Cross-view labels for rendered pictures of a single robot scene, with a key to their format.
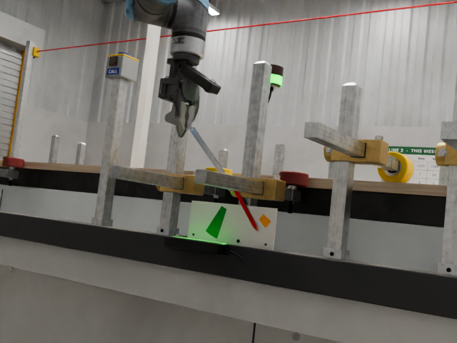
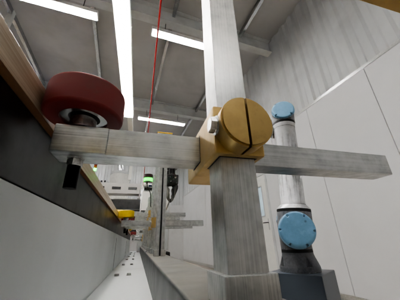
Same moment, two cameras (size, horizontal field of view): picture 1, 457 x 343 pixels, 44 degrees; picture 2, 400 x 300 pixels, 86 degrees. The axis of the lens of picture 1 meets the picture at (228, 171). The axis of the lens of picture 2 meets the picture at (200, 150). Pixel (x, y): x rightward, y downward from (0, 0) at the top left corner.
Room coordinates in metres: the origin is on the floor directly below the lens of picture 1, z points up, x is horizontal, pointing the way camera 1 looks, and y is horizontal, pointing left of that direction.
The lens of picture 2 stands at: (2.33, 1.08, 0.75)
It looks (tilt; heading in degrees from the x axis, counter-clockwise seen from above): 23 degrees up; 220
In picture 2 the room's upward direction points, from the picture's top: 2 degrees counter-clockwise
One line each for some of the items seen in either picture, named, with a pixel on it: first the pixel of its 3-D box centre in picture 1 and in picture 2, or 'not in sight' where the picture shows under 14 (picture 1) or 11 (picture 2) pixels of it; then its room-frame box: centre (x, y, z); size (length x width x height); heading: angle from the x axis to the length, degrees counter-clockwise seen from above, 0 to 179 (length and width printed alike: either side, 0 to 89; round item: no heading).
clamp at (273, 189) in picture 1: (257, 188); not in sight; (1.43, -0.08, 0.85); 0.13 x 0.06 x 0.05; 55
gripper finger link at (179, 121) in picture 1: (173, 118); (173, 194); (1.47, 0.16, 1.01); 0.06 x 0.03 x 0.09; 55
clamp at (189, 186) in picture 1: (179, 184); (155, 223); (1.57, 0.13, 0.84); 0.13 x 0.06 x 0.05; 55
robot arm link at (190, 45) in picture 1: (186, 50); not in sight; (1.48, 0.15, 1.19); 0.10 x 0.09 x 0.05; 145
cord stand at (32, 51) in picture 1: (22, 122); not in sight; (3.82, 1.41, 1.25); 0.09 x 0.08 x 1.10; 55
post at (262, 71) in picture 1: (253, 154); (153, 211); (1.44, -0.06, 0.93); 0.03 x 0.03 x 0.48; 55
